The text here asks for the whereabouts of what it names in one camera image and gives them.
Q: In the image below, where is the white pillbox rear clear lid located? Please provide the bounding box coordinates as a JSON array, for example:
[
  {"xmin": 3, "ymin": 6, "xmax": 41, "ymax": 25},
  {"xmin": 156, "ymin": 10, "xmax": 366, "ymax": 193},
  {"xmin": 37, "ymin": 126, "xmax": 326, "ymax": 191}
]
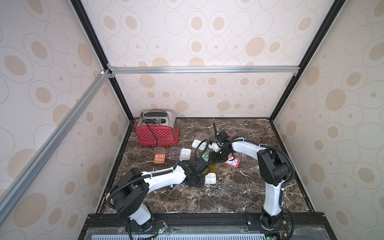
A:
[{"xmin": 192, "ymin": 133, "xmax": 210, "ymax": 150}]

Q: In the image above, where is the left aluminium frame rail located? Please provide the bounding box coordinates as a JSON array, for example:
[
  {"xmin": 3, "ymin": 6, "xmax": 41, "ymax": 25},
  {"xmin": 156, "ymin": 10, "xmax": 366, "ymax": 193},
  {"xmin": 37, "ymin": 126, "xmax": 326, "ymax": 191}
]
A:
[{"xmin": 1, "ymin": 69, "xmax": 111, "ymax": 225}]

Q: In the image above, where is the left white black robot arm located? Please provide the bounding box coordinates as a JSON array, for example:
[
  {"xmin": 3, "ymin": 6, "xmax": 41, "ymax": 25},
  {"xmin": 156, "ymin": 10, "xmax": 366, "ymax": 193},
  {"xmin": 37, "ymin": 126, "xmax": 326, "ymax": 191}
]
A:
[{"xmin": 106, "ymin": 156, "xmax": 209, "ymax": 226}]

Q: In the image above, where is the magenta pillbox rear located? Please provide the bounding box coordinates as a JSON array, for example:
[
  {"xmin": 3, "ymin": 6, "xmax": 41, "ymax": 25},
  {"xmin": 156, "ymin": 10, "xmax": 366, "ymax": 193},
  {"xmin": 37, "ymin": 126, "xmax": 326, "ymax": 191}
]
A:
[{"xmin": 228, "ymin": 132, "xmax": 238, "ymax": 139}]

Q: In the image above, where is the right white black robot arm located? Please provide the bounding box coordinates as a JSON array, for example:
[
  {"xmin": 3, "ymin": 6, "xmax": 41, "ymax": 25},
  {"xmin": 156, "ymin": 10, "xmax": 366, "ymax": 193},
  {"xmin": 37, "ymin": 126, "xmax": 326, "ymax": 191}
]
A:
[{"xmin": 208, "ymin": 124, "xmax": 296, "ymax": 231}]

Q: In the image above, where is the aluminium frame rail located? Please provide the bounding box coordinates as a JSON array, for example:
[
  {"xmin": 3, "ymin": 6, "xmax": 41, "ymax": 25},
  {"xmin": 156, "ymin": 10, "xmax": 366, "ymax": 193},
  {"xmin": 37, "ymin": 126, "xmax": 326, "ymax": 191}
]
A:
[
  {"xmin": 110, "ymin": 66, "xmax": 300, "ymax": 75},
  {"xmin": 1, "ymin": 69, "xmax": 111, "ymax": 225}
]

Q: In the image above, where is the red and silver toaster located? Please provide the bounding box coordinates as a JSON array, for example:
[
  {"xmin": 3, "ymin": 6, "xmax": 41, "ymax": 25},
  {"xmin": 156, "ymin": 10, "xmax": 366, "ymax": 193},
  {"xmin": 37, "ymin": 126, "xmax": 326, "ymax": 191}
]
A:
[{"xmin": 135, "ymin": 110, "xmax": 180, "ymax": 148}]

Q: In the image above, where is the rear aluminium frame rail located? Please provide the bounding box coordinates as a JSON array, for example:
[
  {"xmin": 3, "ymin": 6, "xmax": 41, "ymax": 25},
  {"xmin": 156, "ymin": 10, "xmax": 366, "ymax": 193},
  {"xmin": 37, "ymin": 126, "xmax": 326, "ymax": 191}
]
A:
[{"xmin": 110, "ymin": 66, "xmax": 300, "ymax": 75}]

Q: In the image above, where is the yellow lidded rectangular pillbox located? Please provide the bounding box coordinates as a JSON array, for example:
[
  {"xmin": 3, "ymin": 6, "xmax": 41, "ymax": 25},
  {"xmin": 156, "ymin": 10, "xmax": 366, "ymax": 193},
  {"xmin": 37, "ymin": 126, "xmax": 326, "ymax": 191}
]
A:
[{"xmin": 204, "ymin": 165, "xmax": 217, "ymax": 185}]

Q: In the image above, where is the black toaster power cord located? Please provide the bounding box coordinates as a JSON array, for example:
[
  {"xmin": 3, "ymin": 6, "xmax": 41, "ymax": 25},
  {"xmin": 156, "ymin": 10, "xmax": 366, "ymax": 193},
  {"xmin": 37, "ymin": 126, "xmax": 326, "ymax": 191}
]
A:
[{"xmin": 144, "ymin": 118, "xmax": 159, "ymax": 148}]

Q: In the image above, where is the white six-cell pillbox clear lid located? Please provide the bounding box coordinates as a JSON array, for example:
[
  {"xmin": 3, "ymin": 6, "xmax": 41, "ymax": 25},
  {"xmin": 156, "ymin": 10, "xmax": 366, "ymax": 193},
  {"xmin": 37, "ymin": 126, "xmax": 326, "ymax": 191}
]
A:
[{"xmin": 169, "ymin": 147, "xmax": 192, "ymax": 161}]

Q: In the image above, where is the green round pillbox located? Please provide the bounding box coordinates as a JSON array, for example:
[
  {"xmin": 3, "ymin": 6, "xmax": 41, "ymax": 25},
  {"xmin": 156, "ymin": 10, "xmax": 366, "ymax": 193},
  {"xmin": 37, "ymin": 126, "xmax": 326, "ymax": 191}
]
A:
[{"xmin": 202, "ymin": 153, "xmax": 210, "ymax": 162}]

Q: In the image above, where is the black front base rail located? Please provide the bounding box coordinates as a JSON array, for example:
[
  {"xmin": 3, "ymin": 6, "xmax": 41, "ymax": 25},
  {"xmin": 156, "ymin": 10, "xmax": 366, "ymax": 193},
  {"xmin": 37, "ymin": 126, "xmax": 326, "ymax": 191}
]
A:
[{"xmin": 79, "ymin": 212, "xmax": 336, "ymax": 240}]

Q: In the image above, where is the orange square pillbox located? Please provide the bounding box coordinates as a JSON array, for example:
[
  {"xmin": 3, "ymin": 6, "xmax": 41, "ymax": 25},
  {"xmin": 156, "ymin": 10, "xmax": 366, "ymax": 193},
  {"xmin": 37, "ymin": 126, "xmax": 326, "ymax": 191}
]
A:
[{"xmin": 154, "ymin": 148, "xmax": 166, "ymax": 165}]

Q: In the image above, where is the red rectangular pillbox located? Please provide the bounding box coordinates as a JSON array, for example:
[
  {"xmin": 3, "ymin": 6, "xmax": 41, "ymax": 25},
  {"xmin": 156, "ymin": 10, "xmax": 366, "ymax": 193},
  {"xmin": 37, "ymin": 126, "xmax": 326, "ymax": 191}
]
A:
[{"xmin": 224, "ymin": 154, "xmax": 240, "ymax": 169}]

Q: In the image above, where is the magenta pillbox clear lid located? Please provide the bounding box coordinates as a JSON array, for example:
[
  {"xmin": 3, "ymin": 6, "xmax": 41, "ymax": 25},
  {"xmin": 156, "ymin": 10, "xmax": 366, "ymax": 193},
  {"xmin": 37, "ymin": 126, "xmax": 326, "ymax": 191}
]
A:
[{"xmin": 245, "ymin": 135, "xmax": 261, "ymax": 145}]

